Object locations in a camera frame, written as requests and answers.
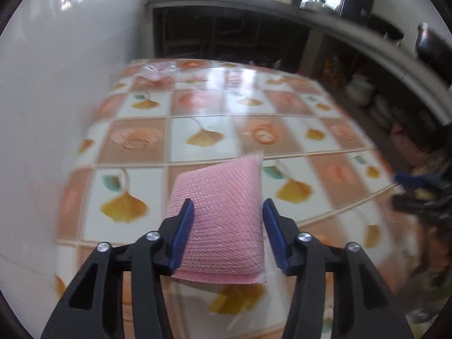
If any stack of bowls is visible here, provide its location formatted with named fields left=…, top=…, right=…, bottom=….
left=345, top=73, right=375, bottom=106

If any clear crumpled plastic wrap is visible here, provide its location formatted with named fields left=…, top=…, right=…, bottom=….
left=139, top=61, right=178, bottom=81

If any black cooking pot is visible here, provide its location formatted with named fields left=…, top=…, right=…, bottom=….
left=415, top=22, right=449, bottom=55

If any dark kitchen counter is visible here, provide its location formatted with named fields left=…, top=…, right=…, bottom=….
left=146, top=0, right=451, bottom=125

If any black wok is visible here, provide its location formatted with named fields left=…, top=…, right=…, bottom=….
left=367, top=15, right=405, bottom=41

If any pink scouring sponge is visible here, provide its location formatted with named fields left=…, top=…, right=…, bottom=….
left=167, top=153, right=266, bottom=285

